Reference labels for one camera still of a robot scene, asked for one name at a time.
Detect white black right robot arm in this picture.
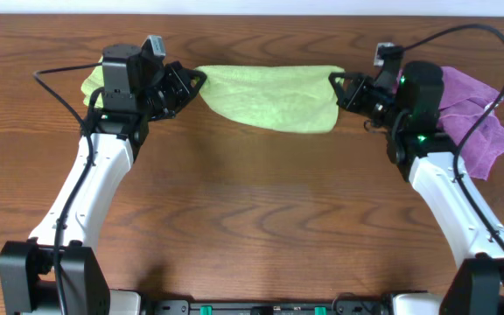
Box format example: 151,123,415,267
329,61,504,314

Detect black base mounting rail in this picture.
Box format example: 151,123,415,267
141,297,395,315

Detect folded green cloth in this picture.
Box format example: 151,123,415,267
80,66,104,106

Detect purple microfiber cloth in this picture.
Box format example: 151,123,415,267
405,66,504,180

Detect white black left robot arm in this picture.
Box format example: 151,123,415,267
0,58,207,314

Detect light green microfiber cloth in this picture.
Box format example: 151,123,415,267
197,65,344,134

